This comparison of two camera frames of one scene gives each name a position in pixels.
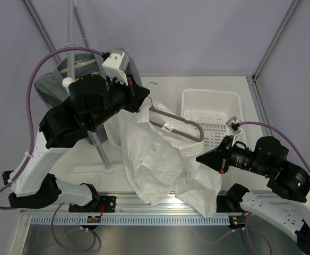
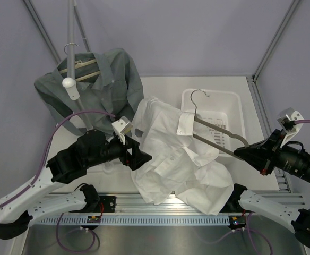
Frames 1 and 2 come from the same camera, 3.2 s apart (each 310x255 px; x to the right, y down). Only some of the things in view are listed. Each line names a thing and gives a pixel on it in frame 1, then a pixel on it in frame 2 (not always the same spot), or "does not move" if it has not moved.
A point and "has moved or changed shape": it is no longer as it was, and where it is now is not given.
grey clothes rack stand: [69, 83] does not move
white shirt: [160, 149] has moved or changed shape
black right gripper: [217, 158] → [263, 155]
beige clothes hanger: [66, 70] does not move
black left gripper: [138, 94] → [138, 157]
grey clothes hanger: [164, 127] → [208, 142]
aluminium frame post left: [30, 8] does not move
